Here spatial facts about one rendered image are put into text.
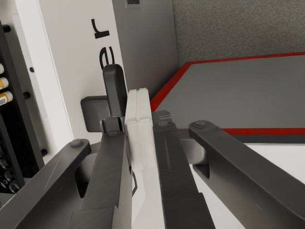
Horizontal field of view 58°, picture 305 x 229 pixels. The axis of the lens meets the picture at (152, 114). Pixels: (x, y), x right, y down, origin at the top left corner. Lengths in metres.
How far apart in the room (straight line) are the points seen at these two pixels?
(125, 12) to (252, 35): 0.59
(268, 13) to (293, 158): 0.77
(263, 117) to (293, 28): 0.66
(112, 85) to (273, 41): 0.94
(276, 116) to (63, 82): 0.36
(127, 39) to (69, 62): 0.40
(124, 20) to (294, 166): 0.41
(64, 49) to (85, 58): 0.03
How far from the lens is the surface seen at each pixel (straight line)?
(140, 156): 0.15
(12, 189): 0.33
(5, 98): 0.31
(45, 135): 0.36
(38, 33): 0.20
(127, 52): 0.59
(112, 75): 0.19
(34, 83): 0.32
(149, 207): 0.45
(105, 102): 0.20
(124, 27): 0.59
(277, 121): 0.46
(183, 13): 1.10
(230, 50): 1.10
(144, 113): 0.16
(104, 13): 0.27
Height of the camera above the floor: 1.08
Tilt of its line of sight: 62 degrees down
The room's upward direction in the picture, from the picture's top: 142 degrees counter-clockwise
